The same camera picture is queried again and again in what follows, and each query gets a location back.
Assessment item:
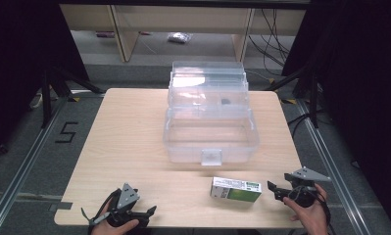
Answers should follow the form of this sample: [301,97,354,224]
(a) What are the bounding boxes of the black metal stand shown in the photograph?
[40,66,107,129]
[264,64,320,129]

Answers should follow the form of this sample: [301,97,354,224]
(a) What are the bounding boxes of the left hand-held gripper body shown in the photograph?
[106,182,149,229]

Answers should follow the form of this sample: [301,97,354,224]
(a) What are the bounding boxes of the pink packet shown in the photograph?
[95,30,116,39]

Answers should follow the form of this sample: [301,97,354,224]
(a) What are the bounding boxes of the black floor cable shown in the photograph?
[286,111,326,140]

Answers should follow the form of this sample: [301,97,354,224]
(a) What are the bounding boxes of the metal floor rail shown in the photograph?
[0,97,70,235]
[295,98,371,235]

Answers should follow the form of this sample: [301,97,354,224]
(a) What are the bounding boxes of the grey-green wrist strap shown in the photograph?
[80,207,112,227]

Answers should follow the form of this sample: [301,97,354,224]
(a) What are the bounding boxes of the clear plastic storage box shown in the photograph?
[162,60,262,167]

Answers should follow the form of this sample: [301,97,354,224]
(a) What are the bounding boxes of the clear plastic bag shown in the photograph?
[167,31,193,45]

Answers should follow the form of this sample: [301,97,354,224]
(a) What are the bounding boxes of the light wooden shelf unit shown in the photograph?
[59,3,307,64]

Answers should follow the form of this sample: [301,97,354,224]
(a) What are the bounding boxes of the person's right hand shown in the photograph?
[282,183,329,235]

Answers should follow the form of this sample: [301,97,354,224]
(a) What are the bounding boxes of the white floor cable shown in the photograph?
[28,92,44,111]

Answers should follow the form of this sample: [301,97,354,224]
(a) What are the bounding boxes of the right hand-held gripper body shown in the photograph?
[280,166,332,209]

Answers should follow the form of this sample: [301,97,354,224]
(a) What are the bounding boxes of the green and white carton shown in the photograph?
[210,176,263,204]

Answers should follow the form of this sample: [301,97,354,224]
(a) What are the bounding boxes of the dark curtain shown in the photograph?
[280,0,391,226]
[0,0,90,158]

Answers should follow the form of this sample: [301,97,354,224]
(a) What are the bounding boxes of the black floor cables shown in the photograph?
[247,8,293,69]

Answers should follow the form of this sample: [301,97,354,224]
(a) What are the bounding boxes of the person's left hand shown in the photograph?
[90,199,140,235]

